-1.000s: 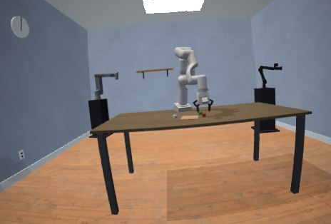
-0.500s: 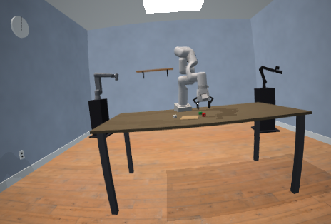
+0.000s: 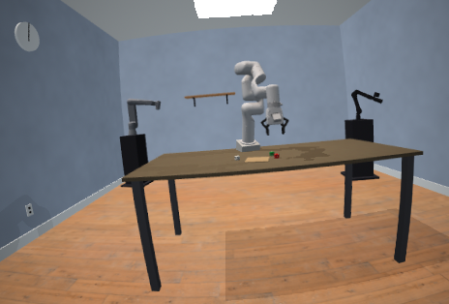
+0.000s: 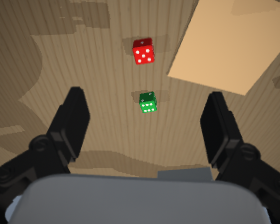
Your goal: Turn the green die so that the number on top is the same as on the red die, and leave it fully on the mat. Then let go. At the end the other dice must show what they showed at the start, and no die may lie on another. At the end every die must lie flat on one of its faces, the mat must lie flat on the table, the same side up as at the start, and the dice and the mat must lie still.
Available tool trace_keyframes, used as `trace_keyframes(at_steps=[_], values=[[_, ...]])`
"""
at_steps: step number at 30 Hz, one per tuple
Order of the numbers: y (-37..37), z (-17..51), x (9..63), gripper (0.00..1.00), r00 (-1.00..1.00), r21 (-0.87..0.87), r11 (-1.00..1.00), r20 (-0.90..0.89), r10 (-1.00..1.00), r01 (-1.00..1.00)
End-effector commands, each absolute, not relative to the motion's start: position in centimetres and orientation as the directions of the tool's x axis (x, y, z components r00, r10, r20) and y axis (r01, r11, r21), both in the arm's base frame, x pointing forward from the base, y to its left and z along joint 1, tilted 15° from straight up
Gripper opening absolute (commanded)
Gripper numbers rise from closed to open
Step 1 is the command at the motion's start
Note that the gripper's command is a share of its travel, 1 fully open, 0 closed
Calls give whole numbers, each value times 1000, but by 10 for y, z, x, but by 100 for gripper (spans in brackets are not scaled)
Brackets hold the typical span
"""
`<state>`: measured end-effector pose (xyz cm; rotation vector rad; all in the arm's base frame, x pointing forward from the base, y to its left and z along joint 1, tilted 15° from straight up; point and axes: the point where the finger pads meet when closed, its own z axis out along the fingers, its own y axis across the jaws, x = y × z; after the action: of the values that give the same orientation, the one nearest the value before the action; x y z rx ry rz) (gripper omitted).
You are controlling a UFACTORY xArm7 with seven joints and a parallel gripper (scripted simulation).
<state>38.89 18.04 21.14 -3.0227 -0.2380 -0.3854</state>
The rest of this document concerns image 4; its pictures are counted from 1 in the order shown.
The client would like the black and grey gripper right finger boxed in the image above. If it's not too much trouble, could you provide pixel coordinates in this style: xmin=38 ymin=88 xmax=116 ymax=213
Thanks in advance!
xmin=200 ymin=91 xmax=280 ymax=224

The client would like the tan square mat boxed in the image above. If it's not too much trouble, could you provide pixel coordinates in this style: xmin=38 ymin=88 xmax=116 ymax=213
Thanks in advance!
xmin=167 ymin=0 xmax=280 ymax=95

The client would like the red die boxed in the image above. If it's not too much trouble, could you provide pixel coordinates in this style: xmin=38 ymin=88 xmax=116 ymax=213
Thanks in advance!
xmin=132 ymin=38 xmax=154 ymax=65

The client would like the green die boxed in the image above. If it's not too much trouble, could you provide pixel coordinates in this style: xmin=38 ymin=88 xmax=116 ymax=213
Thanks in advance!
xmin=139 ymin=92 xmax=157 ymax=113

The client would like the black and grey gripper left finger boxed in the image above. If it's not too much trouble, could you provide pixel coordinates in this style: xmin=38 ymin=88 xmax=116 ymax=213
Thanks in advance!
xmin=0 ymin=87 xmax=90 ymax=224

